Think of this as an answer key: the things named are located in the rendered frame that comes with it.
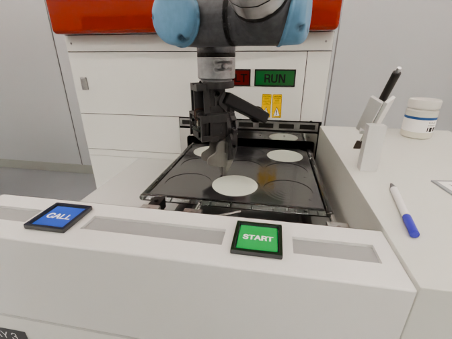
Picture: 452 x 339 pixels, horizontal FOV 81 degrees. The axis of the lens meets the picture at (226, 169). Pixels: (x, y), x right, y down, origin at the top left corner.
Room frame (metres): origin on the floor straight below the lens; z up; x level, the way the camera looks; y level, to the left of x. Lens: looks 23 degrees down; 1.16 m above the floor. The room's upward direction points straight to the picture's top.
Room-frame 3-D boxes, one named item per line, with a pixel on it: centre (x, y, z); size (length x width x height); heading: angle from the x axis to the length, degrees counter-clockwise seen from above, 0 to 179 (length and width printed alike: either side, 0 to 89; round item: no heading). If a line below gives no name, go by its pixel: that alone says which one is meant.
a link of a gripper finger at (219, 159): (0.55, 0.02, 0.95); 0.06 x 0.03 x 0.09; 116
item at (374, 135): (0.47, -0.26, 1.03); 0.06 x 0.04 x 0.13; 170
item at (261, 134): (0.83, -0.06, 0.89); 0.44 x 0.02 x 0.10; 80
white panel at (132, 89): (0.87, 0.11, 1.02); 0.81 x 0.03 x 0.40; 80
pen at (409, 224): (0.32, -0.24, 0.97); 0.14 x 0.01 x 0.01; 160
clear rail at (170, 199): (0.44, -0.01, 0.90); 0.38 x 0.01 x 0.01; 80
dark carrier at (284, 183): (0.62, -0.04, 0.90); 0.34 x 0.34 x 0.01; 80
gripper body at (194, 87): (0.56, 0.03, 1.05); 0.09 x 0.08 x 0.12; 116
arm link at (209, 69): (0.57, 0.02, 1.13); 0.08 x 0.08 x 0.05
